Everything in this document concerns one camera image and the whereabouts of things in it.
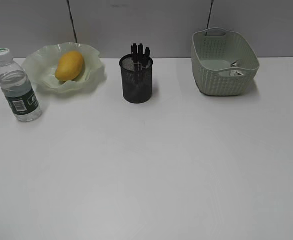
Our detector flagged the black marker pen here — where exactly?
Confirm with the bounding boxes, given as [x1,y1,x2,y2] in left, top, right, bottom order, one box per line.
[131,43,139,70]
[137,43,144,72]
[142,47,151,70]

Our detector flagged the yellow mango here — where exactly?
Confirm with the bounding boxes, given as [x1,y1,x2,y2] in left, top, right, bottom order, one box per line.
[55,51,85,82]

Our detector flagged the waste paper ball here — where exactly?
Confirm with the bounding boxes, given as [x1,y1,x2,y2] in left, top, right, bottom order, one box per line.
[226,59,247,77]

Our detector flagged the clear water bottle green label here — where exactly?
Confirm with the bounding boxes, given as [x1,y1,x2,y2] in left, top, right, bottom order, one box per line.
[0,48,42,123]

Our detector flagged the black mesh pen holder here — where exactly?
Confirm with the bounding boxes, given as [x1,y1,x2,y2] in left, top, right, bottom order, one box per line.
[119,54,154,104]

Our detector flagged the pale green plastic basket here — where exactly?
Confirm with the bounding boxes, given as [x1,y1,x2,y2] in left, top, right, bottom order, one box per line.
[191,27,260,97]

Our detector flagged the pale green wavy glass plate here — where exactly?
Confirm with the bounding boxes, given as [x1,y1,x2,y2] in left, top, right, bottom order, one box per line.
[22,42,106,94]

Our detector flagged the black cable right wall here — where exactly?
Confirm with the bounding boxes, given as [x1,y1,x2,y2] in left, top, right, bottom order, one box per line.
[205,0,215,29]

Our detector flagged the black cable wall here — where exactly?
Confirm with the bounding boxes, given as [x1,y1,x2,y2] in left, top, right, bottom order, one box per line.
[67,0,79,43]
[205,0,215,29]

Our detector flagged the black cable left wall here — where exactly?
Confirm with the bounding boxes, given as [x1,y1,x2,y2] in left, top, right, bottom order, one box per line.
[67,0,79,43]

